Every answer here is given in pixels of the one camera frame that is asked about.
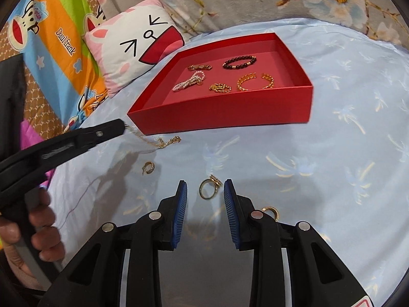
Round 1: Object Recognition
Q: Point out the black bead bracelet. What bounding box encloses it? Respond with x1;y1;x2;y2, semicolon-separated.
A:
222;55;257;70

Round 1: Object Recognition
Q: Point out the colourful cartoon blanket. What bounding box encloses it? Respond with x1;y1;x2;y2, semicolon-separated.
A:
0;0;110;189

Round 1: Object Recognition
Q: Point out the person's left hand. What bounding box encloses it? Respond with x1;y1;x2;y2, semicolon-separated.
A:
0;188;66;283

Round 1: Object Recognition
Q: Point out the pink cat face pillow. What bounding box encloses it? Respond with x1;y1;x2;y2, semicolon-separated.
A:
82;0;186;97

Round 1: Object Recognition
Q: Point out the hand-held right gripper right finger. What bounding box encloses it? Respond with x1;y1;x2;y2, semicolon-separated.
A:
223;179;374;307

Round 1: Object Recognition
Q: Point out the light blue palm print sheet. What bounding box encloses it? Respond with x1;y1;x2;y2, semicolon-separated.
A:
48;17;409;307

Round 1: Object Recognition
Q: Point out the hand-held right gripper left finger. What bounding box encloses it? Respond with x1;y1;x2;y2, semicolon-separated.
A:
38;180;188;307

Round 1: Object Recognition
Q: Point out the thin gold necklace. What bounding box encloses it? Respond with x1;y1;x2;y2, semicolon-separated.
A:
123;124;182;149

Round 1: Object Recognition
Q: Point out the red cardboard box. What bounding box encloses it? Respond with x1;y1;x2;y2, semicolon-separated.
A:
127;32;314;136

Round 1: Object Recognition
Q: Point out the pearl bracelet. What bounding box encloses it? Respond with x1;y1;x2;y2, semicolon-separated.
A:
173;71;206;92

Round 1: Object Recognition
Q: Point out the gold ring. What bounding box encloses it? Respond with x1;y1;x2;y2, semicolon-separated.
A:
199;174;222;200

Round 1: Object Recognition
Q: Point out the gold bangle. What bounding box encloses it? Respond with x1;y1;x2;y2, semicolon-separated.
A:
237;72;275;91

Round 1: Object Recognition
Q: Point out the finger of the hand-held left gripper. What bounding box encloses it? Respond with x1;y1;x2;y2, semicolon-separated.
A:
0;118;126;215

